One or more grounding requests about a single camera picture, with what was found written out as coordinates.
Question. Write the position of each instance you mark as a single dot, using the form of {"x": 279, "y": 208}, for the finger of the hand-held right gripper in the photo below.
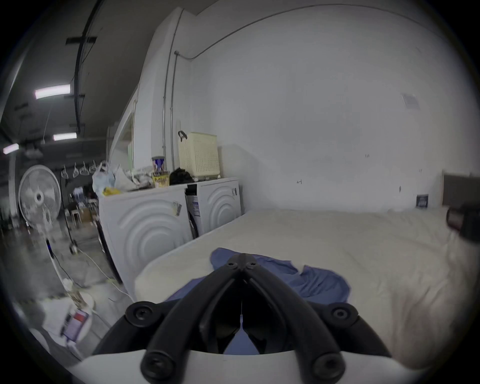
{"x": 470, "y": 223}

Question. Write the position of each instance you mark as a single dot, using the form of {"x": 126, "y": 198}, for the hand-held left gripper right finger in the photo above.
{"x": 300, "y": 318}

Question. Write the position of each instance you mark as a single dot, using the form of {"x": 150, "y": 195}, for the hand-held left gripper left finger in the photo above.
{"x": 176, "y": 318}

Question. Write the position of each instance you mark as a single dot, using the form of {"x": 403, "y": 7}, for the padded headboard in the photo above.
{"x": 457, "y": 189}

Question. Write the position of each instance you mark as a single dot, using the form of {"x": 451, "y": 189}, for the blue shirt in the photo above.
{"x": 318, "y": 283}

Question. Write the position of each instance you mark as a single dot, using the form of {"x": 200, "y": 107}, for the small dark blue card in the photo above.
{"x": 422, "y": 201}

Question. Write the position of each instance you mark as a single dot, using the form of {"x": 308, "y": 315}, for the bed with beige sheet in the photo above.
{"x": 356, "y": 247}

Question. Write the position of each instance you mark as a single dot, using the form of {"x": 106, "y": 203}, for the white washing machine with bags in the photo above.
{"x": 146, "y": 228}

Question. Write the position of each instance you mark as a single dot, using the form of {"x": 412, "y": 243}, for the white washing machine with basket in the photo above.
{"x": 219, "y": 204}

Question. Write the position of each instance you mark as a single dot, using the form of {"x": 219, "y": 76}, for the white standing fan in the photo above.
{"x": 39, "y": 195}

